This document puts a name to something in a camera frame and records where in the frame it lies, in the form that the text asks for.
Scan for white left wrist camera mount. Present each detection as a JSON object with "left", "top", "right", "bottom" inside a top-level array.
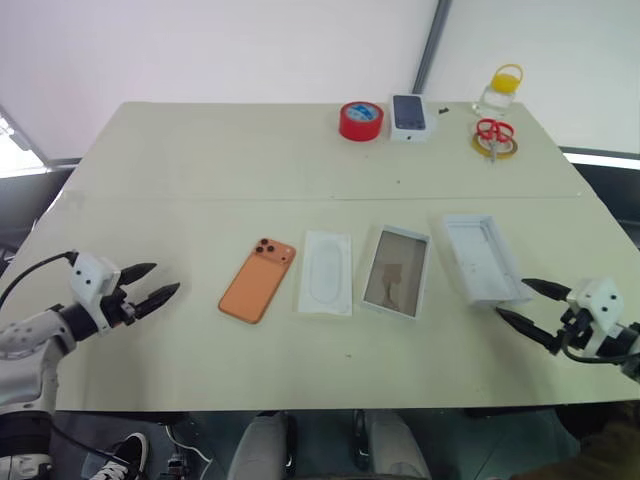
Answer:
[{"left": 68, "top": 252, "right": 122, "bottom": 335}]

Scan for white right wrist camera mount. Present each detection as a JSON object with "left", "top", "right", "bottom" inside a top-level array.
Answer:
[{"left": 566, "top": 277, "right": 626, "bottom": 359}]

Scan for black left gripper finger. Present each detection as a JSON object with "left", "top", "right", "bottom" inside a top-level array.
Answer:
[
  {"left": 133, "top": 281, "right": 182, "bottom": 320},
  {"left": 119, "top": 262, "right": 158, "bottom": 287}
]

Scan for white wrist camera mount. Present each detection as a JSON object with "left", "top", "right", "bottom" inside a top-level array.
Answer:
[
  {"left": 566, "top": 277, "right": 626, "bottom": 359},
  {"left": 68, "top": 252, "right": 122, "bottom": 335}
]

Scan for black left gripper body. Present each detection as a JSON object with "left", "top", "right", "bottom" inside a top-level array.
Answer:
[{"left": 102, "top": 284, "right": 139, "bottom": 330}]

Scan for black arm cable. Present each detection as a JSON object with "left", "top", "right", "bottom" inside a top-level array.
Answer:
[
  {"left": 0, "top": 251, "right": 80, "bottom": 311},
  {"left": 562, "top": 344, "right": 640, "bottom": 366}
]

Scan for clear jar yellow lid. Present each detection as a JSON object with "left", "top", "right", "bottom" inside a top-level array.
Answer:
[{"left": 472, "top": 63, "right": 525, "bottom": 117}]

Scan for grey rounded shape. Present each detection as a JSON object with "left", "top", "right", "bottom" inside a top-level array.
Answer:
[
  {"left": 233, "top": 412, "right": 297, "bottom": 480},
  {"left": 368, "top": 412, "right": 432, "bottom": 480}
]

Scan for red tape roll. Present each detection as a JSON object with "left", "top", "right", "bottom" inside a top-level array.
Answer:
[{"left": 338, "top": 101, "right": 384, "bottom": 143}]

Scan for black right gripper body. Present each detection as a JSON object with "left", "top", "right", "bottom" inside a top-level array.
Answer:
[{"left": 551, "top": 308, "right": 594, "bottom": 356}]

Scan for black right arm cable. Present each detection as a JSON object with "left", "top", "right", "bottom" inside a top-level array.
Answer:
[{"left": 562, "top": 344, "right": 640, "bottom": 366}]

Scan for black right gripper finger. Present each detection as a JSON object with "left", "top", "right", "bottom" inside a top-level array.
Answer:
[
  {"left": 520, "top": 278, "right": 572, "bottom": 303},
  {"left": 495, "top": 307, "right": 558, "bottom": 352}
]

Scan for orange smartphone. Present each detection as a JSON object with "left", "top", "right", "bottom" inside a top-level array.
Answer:
[{"left": 217, "top": 237, "right": 297, "bottom": 325}]

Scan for yellow tape roll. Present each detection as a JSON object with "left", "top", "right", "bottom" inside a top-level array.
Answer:
[{"left": 471, "top": 130, "right": 519, "bottom": 158}]

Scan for grey window frame bar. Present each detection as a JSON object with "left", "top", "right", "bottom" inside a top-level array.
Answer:
[{"left": 0, "top": 103, "right": 82, "bottom": 177}]

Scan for white paper insert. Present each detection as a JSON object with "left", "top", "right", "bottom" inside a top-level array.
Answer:
[{"left": 298, "top": 230, "right": 353, "bottom": 317}]

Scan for white box blue phone print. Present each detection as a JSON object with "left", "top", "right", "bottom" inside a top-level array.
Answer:
[{"left": 389, "top": 93, "right": 439, "bottom": 145}]

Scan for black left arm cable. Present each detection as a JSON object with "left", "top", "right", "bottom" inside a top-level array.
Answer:
[{"left": 0, "top": 251, "right": 80, "bottom": 311}]

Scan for black white sneaker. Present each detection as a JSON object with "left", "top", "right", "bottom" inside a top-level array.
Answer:
[{"left": 87, "top": 432, "right": 150, "bottom": 480}]

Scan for grey background post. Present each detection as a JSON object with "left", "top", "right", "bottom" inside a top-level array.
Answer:
[{"left": 412, "top": 0, "right": 454, "bottom": 96}]

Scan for white box base brown inside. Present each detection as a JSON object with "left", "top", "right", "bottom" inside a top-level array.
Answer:
[{"left": 361, "top": 224, "right": 432, "bottom": 320}]

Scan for red handled scissors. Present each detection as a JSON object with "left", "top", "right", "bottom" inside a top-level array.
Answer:
[{"left": 475, "top": 117, "right": 517, "bottom": 163}]

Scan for white box lid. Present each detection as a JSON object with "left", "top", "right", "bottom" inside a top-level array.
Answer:
[{"left": 442, "top": 214, "right": 534, "bottom": 307}]

